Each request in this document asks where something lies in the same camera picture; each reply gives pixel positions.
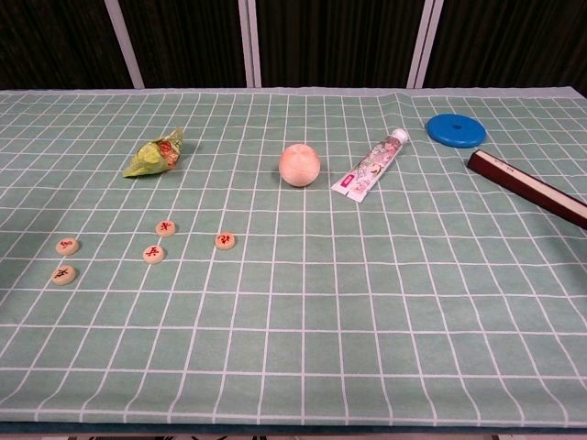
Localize wooden chess piece black character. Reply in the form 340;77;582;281
50;265;78;286

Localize peach coloured ball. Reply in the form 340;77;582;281
278;142;321;189

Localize green white-grid tablecloth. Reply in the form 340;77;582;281
0;86;587;425

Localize floral white toothpaste tube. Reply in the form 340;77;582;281
336;128;410;204

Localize green yellow snack packet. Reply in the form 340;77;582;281
122;126;186;179

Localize blue round disc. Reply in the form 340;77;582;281
425;113;488;149

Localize dark red long box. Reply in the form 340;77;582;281
466;148;587;231

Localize white partition frame post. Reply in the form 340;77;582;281
405;0;446;88
103;0;146;89
238;0;262;88

